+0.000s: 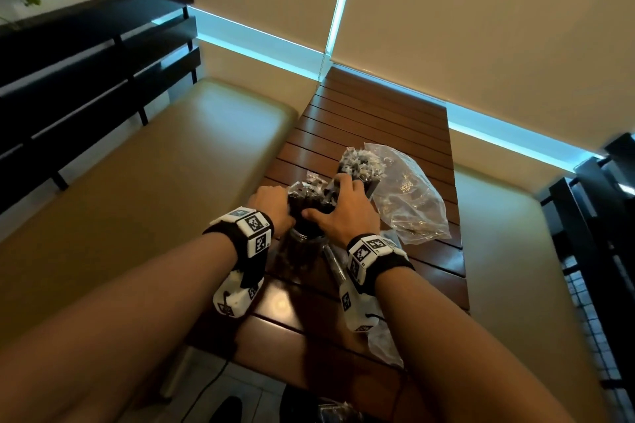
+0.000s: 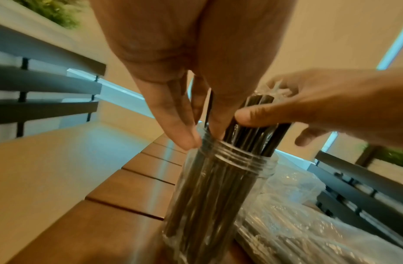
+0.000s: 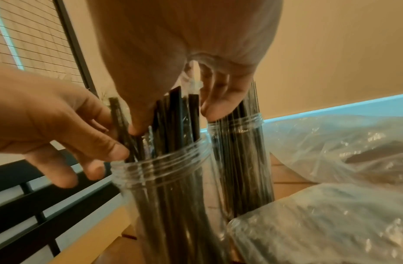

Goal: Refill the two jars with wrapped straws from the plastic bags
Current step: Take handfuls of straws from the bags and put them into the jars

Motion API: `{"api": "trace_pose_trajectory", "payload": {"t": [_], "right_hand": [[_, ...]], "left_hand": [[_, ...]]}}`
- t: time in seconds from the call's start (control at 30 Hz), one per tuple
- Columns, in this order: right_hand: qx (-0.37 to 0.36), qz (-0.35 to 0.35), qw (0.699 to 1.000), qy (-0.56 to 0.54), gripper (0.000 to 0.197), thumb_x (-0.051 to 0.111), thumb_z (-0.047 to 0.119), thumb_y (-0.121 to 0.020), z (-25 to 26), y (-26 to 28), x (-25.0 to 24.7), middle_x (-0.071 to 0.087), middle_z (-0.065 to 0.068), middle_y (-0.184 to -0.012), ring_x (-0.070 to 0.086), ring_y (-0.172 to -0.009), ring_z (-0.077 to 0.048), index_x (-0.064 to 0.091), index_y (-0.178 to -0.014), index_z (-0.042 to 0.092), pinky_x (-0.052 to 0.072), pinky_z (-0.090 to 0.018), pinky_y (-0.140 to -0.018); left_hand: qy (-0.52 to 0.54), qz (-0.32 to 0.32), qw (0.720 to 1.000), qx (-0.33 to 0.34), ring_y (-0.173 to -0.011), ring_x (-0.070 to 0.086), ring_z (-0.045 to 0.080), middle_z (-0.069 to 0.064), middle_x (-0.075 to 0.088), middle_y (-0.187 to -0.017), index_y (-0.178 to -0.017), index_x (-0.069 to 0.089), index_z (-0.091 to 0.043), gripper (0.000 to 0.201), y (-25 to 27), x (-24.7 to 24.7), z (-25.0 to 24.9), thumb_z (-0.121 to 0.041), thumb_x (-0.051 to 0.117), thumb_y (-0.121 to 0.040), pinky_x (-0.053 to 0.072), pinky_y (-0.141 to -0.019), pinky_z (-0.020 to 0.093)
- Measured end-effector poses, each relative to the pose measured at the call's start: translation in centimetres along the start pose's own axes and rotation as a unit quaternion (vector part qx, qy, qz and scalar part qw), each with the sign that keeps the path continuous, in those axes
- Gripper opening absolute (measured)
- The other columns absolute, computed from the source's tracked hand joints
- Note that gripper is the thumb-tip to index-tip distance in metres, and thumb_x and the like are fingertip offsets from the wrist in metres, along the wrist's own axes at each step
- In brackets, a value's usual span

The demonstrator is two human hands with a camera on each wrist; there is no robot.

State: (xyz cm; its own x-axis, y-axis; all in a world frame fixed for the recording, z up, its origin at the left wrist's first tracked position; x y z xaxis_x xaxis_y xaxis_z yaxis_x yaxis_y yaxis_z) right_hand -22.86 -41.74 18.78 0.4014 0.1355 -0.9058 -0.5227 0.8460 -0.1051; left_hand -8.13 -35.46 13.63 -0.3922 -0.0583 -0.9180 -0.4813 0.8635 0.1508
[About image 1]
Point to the person's left hand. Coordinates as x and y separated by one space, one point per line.
270 204

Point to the person's right hand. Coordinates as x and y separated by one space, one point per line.
352 214

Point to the transparent plastic cup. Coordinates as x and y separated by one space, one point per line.
302 249
372 187

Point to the clear plastic zip bag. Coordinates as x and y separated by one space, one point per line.
384 343
412 204

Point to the person's right forearm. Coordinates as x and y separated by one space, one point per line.
456 353

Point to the person's left forearm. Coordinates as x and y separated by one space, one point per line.
124 328

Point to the person's black shoe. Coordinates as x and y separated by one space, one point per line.
228 410

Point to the black wristband with white markers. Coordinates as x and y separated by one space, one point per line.
392 261
250 264

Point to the beige padded bench seat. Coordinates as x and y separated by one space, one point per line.
149 189
511 264

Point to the crumpled clear wrapper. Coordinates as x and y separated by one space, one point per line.
337 409

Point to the black slatted bench backrest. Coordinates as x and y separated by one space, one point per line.
595 219
74 80

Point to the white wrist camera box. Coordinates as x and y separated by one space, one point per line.
235 301
357 313

